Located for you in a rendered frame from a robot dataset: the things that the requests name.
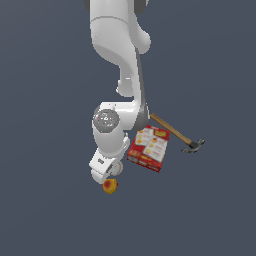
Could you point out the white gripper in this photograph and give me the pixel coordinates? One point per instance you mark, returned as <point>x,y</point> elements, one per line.
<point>101,164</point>

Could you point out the white baseball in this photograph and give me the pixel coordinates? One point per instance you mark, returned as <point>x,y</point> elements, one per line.
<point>117,168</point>

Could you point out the orange yellow peach fruit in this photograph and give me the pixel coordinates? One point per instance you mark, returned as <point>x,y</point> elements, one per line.
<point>110,186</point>

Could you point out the red cracker box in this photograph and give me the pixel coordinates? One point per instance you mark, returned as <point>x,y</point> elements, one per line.
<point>149,148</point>

